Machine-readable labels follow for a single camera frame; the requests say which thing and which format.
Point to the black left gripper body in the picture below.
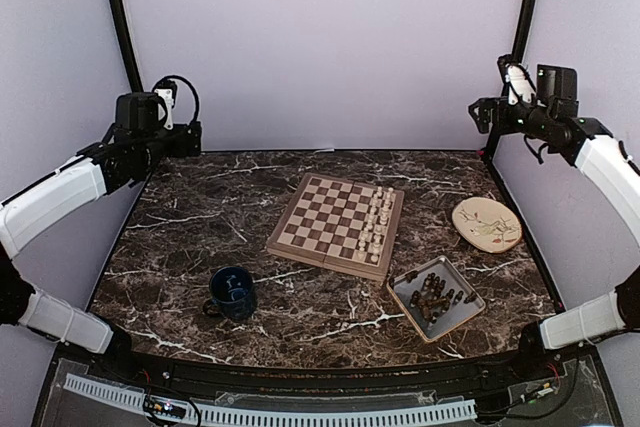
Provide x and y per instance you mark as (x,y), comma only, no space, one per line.
(176,148)

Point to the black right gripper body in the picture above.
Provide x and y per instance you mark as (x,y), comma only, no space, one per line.
(504,125)

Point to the wooden folding chess board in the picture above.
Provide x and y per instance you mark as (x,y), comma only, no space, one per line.
(322,222)

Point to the silver metal tray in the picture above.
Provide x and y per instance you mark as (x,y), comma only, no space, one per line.
(402,286)

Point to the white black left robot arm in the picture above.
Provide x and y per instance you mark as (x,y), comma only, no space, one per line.
(142,134)

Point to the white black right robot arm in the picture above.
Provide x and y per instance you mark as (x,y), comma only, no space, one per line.
(544,107)

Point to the white chess pieces row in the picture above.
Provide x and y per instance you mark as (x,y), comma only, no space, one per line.
(375,225)

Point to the cream floral ceramic plate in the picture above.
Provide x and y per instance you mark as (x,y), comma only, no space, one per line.
(487,224)

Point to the dark blue enamel mug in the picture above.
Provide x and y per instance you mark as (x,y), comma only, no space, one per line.
(232,295)

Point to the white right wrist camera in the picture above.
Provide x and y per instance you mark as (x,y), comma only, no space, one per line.
(516,80)

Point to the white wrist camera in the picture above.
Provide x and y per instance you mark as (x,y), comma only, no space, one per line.
(166,89)
(516,80)

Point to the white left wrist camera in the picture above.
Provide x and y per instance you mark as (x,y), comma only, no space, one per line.
(166,89)

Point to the black right frame post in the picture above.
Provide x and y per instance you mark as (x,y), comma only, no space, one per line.
(523,29)

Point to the black frame post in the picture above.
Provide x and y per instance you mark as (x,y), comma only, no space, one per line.
(523,29)
(126,48)

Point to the black left frame post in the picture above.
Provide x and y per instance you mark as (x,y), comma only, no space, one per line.
(126,48)

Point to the white slotted cable duct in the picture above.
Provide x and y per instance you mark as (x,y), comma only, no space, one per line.
(234,409)

